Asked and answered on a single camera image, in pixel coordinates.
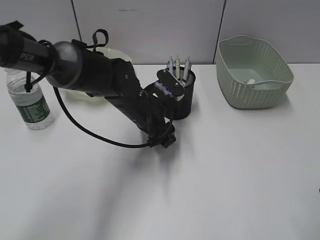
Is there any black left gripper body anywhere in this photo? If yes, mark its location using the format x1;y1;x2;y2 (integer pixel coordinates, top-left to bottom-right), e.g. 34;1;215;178
140;83;176;148

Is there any blue white pen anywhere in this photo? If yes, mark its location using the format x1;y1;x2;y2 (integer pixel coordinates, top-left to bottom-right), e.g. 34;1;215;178
167;55;174;76

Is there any beige white pen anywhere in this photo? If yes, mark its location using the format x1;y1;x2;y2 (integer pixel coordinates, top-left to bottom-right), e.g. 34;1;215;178
174;55;181;80

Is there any grey grip pen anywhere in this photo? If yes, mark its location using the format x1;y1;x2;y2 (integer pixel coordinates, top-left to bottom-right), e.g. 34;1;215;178
183;56;191;83

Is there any clear water bottle green label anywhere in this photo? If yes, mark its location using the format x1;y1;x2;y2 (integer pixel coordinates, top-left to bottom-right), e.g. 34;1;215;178
4;68;54;130

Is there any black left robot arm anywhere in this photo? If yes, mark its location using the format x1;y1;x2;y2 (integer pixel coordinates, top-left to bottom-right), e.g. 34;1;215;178
0;21;184;148

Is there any black mesh pen holder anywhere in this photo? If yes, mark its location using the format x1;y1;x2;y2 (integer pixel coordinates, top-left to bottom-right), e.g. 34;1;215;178
173;67;196;121

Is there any frosted green wavy plate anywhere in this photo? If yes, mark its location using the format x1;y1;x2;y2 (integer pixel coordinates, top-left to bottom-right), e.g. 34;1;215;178
63;47;132;102

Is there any light green plastic basket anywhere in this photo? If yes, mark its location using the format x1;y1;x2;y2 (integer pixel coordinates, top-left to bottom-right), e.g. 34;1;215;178
216;35;294;110

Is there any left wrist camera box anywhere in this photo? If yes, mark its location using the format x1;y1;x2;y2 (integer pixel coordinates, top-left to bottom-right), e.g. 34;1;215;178
154;69;185;102

